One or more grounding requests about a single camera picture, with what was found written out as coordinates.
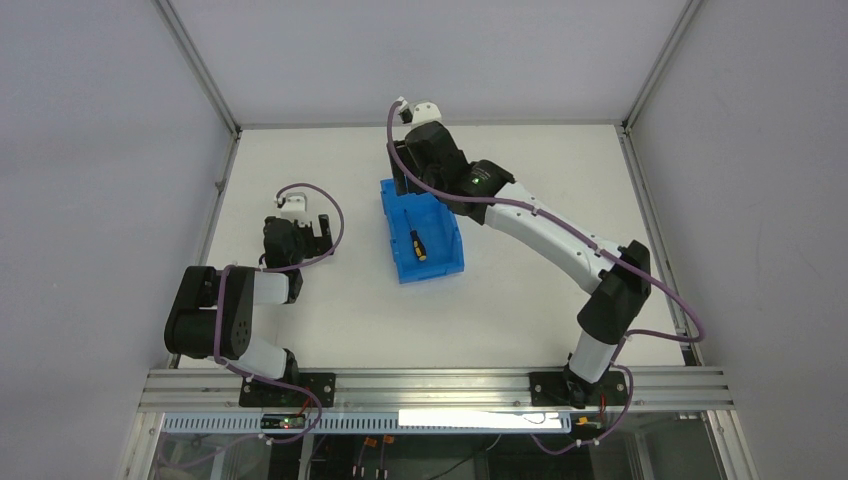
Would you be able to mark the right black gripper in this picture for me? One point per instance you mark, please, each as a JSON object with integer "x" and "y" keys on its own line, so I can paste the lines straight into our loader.
{"x": 400, "y": 168}

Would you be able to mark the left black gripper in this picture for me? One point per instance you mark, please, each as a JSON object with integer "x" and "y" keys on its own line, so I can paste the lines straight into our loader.
{"x": 315, "y": 239}

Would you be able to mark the black yellow screwdriver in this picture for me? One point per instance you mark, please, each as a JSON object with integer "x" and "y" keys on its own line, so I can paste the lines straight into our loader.
{"x": 417, "y": 243}

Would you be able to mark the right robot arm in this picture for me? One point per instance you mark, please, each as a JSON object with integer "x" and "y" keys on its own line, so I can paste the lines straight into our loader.
{"x": 615, "y": 277}

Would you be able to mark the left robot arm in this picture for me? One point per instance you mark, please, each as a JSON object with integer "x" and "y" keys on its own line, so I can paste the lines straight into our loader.
{"x": 213, "y": 311}

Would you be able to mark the blue plastic bin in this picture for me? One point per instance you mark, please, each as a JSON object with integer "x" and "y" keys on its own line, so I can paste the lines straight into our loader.
{"x": 437, "y": 227}

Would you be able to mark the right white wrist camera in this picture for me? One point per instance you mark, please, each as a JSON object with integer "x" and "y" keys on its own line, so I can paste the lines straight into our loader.
{"x": 419, "y": 113}

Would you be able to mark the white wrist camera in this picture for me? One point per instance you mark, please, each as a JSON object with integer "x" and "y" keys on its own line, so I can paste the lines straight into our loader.
{"x": 419, "y": 113}
{"x": 292, "y": 207}

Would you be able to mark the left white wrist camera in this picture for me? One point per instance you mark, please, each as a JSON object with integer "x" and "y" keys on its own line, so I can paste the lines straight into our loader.
{"x": 292, "y": 207}

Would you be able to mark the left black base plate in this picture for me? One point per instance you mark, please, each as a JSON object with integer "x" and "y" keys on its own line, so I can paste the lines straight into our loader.
{"x": 257, "y": 394}

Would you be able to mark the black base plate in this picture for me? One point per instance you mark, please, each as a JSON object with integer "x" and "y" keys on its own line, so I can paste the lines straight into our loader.
{"x": 550, "y": 391}
{"x": 257, "y": 394}

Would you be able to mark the right aluminium frame post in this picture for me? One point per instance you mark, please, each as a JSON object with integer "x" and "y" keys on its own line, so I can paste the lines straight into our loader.
{"x": 670, "y": 46}

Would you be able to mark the aluminium frame post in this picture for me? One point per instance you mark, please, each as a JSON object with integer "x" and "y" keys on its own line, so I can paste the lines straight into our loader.
{"x": 198, "y": 67}
{"x": 670, "y": 46}

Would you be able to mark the aluminium front rail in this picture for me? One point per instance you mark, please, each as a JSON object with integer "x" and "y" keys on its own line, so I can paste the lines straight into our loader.
{"x": 654, "y": 389}

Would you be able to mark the grey slotted cable duct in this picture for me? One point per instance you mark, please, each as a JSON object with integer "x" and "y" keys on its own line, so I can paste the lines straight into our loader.
{"x": 401, "y": 422}

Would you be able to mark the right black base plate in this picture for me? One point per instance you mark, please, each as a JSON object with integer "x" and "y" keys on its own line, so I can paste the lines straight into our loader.
{"x": 550, "y": 391}

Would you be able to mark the left aluminium frame post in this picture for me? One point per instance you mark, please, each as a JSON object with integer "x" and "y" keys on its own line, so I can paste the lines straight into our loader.
{"x": 198, "y": 67}

